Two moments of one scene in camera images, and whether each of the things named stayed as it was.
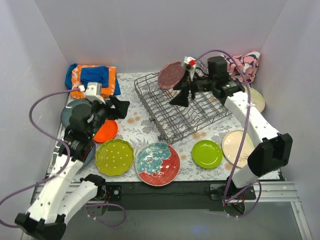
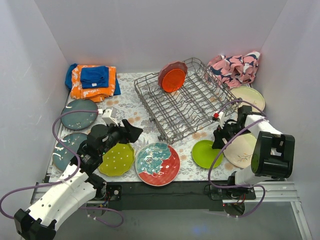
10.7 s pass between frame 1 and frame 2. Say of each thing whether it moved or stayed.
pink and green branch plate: stayed
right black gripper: moved
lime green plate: stayed
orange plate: moved
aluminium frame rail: stayed
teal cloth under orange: stayed
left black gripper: moved
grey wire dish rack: stayed
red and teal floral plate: stayed
